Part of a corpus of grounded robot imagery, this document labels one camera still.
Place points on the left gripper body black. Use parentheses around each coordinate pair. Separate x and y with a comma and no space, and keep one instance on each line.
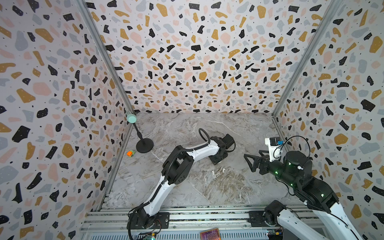
(218,159)

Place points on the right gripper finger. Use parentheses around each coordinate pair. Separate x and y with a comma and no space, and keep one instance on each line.
(252,161)
(264,154)

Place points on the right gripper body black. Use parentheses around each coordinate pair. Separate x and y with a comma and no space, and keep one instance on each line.
(263,161)

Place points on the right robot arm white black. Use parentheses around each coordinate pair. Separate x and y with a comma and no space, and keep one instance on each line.
(295,171)

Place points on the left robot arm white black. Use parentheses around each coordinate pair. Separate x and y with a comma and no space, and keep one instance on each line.
(176,169)

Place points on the green microphone on black stand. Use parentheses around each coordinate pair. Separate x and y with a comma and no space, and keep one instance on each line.
(144,145)

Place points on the pink circuit board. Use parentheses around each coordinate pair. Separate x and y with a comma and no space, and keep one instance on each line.
(212,234)

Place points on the small orange green toy car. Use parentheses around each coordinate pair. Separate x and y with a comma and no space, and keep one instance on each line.
(130,153)

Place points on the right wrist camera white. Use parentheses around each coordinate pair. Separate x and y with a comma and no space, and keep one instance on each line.
(274,145)

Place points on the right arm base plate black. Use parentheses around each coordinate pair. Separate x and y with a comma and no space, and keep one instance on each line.
(260,219)

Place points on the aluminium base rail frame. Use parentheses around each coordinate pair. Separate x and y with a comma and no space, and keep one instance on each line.
(186,223)

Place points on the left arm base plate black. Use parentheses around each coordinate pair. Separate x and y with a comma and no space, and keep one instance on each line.
(141,221)

